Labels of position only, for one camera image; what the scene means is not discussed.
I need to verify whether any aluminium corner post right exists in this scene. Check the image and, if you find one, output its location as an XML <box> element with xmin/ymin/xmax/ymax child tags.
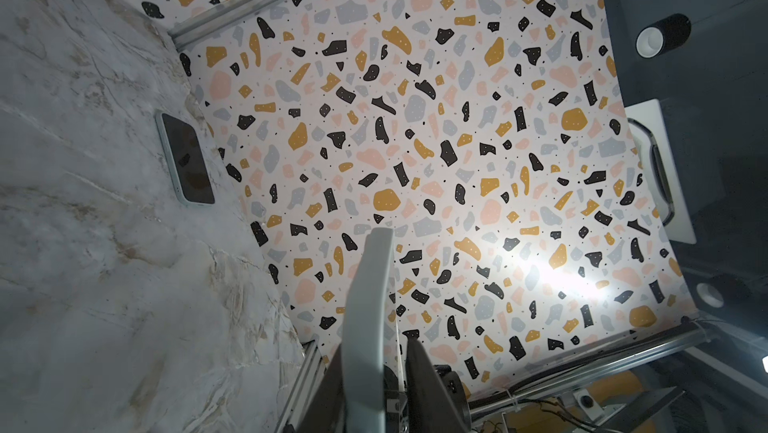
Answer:
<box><xmin>167</xmin><ymin>0</ymin><xmax>385</xmax><ymax>53</ymax></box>

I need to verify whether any small phone in green case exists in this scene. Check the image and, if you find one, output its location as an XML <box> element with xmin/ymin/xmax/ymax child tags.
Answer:
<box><xmin>155</xmin><ymin>110</ymin><xmax>215</xmax><ymax>205</ymax></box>

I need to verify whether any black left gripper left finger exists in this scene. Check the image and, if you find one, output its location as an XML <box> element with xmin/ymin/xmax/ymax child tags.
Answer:
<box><xmin>297</xmin><ymin>346</ymin><xmax>346</xmax><ymax>433</ymax></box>

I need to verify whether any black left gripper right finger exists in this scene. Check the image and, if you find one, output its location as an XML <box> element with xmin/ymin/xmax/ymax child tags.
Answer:
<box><xmin>405</xmin><ymin>339</ymin><xmax>471</xmax><ymax>433</ymax></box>

